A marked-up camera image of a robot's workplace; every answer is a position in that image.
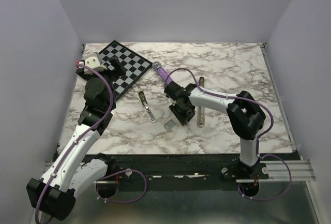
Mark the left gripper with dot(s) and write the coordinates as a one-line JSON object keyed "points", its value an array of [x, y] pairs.
{"points": [[119, 70]]}

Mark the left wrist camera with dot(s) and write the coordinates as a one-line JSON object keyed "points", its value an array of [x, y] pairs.
{"points": [[94, 62]]}

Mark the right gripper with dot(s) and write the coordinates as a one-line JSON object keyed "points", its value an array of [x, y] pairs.
{"points": [[181, 117]]}

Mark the black grey chessboard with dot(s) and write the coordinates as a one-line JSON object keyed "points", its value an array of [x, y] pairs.
{"points": [[135, 65]]}

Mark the aluminium frame rail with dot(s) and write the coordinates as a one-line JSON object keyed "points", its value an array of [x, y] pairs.
{"points": [[277, 169]]}

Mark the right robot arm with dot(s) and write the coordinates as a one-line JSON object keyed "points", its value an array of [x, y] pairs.
{"points": [[245, 115]]}

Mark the grey green stapler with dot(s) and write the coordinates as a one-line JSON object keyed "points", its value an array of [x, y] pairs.
{"points": [[146, 107]]}

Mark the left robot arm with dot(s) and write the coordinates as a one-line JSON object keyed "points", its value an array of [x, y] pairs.
{"points": [[56, 191]]}

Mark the purple glitter microphone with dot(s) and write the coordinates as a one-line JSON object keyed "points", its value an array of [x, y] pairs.
{"points": [[162, 72]]}

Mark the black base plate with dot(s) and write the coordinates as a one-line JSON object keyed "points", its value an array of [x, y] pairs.
{"points": [[163, 173]]}

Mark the grey staple strips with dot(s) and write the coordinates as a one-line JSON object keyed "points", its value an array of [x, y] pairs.
{"points": [[169, 124]]}

